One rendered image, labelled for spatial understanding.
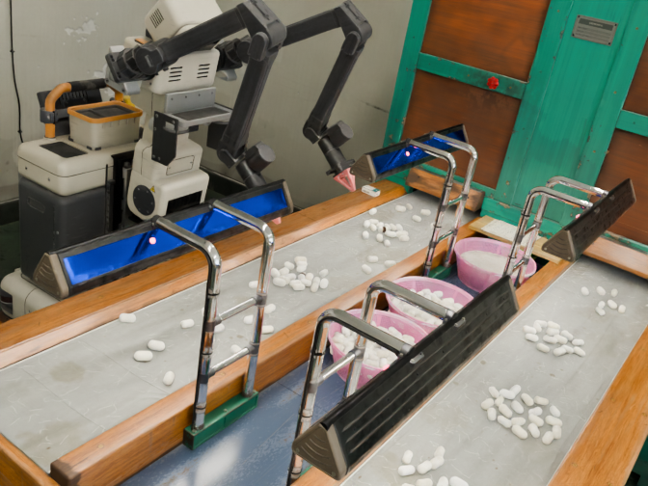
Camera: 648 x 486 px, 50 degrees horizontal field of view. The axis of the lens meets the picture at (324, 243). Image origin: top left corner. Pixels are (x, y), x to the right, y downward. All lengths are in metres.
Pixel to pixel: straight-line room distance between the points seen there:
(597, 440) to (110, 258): 1.07
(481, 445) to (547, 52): 1.40
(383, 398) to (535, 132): 1.68
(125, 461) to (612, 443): 1.00
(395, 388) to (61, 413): 0.71
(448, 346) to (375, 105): 2.60
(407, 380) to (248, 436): 0.56
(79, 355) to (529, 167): 1.64
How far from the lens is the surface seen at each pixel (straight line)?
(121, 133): 2.60
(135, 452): 1.39
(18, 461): 1.38
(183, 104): 2.28
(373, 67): 3.63
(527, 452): 1.58
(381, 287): 1.23
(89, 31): 3.87
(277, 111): 4.01
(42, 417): 1.46
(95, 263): 1.26
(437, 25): 2.65
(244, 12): 1.82
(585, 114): 2.48
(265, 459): 1.48
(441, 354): 1.13
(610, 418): 1.75
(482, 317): 1.27
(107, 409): 1.47
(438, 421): 1.57
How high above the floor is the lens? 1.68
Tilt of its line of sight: 25 degrees down
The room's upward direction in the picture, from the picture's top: 10 degrees clockwise
